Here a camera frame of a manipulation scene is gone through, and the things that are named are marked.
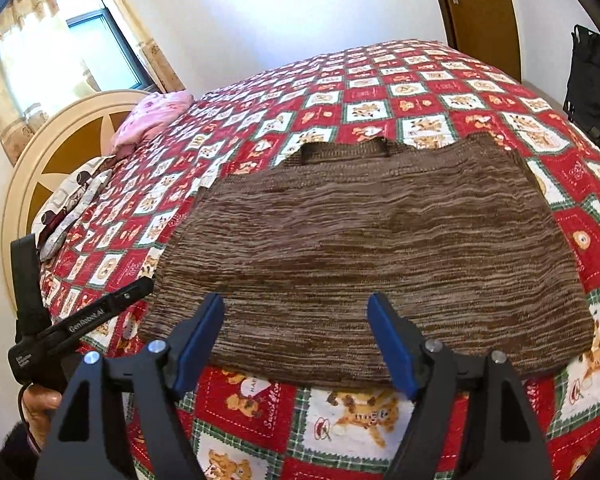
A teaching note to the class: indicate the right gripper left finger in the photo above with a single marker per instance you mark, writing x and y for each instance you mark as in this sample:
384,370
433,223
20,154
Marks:
88,438

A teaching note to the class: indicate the brown knitted sweater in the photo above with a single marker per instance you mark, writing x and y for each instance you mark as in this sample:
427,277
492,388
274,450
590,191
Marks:
460,239

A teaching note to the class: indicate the person's left hand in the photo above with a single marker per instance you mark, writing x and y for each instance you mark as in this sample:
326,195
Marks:
36,404

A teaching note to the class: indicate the white patterned pillow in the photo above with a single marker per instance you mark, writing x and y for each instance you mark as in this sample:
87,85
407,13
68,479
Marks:
74,194

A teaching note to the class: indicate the cream round headboard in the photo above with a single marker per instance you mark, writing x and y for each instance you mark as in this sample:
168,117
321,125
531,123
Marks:
78,133

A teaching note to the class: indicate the pink pillow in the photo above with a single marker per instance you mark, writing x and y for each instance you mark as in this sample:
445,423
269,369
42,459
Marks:
149,118

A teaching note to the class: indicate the window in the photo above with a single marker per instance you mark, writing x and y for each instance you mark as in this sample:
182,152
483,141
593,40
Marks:
55,52

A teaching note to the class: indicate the beige patterned curtain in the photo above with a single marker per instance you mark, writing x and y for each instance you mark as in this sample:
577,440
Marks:
144,45

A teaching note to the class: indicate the black bag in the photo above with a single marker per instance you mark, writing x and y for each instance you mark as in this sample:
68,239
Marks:
582,101

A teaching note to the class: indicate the red patchwork bear bedspread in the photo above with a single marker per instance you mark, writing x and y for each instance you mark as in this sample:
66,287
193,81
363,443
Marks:
420,93

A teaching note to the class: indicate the brown wooden door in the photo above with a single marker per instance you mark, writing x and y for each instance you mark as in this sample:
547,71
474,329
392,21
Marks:
485,30

